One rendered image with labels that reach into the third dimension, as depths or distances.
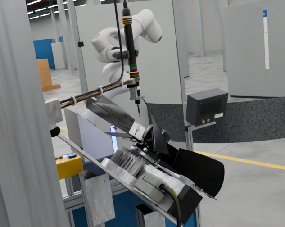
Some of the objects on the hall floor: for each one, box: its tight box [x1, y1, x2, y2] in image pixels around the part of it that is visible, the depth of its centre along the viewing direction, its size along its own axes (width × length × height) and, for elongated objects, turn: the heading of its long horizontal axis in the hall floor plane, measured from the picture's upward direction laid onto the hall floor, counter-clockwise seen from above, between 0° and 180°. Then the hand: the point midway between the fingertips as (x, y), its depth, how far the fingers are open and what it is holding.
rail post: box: [193, 188, 202, 227], centre depth 236 cm, size 4×4×78 cm
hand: (130, 53), depth 155 cm, fingers closed on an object, 4 cm apart
